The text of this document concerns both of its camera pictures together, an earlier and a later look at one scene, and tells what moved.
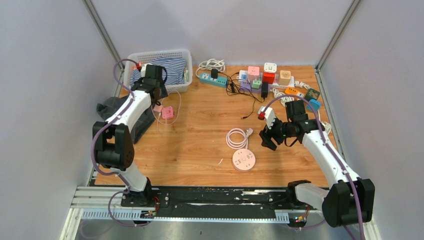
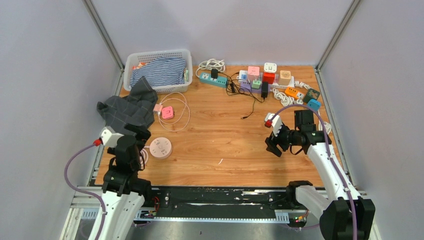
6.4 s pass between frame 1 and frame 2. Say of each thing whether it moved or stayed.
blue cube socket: stayed
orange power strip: stayed
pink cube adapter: stayed
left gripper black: moved
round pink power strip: moved
